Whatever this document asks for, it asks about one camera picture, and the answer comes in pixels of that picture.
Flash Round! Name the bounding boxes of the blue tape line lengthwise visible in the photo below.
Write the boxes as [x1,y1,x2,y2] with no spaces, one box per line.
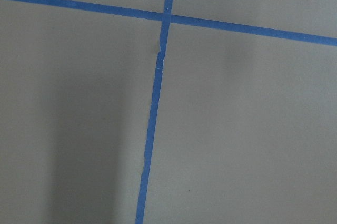
[135,0,173,224]

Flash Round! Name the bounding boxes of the blue tape line crosswise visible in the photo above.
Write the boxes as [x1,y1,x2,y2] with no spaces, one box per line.
[9,0,336,46]

